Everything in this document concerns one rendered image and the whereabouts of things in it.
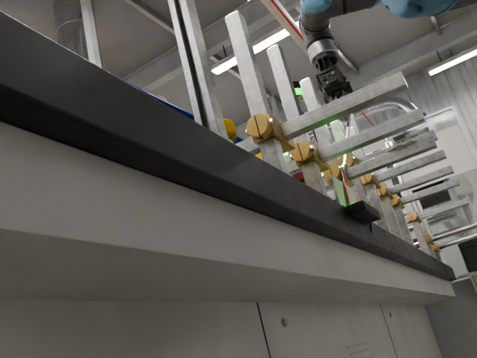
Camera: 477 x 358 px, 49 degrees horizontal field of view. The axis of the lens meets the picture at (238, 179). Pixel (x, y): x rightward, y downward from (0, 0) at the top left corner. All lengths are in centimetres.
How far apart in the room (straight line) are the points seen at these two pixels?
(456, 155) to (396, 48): 617
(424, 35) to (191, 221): 931
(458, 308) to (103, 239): 347
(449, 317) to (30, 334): 339
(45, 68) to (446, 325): 358
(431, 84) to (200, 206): 1024
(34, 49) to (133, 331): 49
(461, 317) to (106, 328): 326
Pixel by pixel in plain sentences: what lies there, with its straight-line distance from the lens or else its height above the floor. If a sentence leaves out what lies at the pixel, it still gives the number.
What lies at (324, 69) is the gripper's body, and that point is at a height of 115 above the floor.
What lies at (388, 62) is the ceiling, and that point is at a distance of 989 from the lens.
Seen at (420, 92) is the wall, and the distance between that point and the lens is 1087.
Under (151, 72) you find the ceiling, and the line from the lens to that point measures 822.
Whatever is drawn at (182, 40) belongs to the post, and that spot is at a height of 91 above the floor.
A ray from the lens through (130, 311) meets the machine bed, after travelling 86.
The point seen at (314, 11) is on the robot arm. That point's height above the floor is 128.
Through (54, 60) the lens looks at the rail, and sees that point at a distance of 52.
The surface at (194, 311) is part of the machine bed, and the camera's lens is 102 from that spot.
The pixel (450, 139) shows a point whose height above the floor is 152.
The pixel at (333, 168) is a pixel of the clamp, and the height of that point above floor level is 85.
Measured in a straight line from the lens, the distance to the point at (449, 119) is 394.
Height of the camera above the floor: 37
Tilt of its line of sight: 20 degrees up
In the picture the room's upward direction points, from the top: 14 degrees counter-clockwise
